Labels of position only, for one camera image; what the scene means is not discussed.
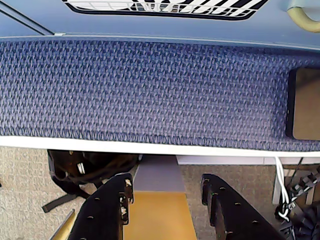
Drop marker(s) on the blue woven mat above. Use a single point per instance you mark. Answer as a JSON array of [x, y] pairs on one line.
[[150, 95]]

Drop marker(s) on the black backpack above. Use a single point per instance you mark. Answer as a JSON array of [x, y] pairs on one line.
[[75, 180]]

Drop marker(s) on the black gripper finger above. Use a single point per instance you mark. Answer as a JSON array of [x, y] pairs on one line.
[[235, 217], [105, 212]]

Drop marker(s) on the wooden strip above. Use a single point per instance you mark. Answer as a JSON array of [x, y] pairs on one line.
[[63, 225]]

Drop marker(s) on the black smartphone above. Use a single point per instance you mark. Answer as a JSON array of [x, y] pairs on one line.
[[305, 105]]

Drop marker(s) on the yellow cardboard sheet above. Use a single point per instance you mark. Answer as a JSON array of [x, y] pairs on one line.
[[157, 215]]

